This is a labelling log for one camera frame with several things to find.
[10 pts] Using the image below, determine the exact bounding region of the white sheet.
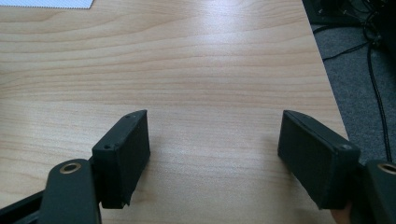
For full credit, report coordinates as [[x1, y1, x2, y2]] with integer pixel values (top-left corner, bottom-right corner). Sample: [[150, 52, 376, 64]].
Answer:
[[0, 0, 95, 10]]

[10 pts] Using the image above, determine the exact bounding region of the thin black cable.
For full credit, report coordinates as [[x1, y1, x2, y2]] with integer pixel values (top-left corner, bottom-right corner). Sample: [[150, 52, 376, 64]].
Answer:
[[321, 41, 371, 63]]

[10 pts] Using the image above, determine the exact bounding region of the black equipment base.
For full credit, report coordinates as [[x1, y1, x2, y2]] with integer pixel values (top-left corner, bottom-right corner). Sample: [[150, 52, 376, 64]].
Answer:
[[301, 0, 396, 27]]

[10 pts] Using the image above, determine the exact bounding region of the long black cable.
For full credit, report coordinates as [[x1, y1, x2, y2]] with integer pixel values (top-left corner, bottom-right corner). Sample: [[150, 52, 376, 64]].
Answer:
[[366, 41, 393, 163]]

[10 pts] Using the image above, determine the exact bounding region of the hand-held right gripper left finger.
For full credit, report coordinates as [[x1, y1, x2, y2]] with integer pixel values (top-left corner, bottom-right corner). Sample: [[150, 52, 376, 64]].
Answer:
[[92, 109, 151, 210]]

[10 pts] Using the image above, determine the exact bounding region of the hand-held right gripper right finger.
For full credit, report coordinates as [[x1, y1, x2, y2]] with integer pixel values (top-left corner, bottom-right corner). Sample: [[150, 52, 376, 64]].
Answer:
[[277, 109, 361, 210]]

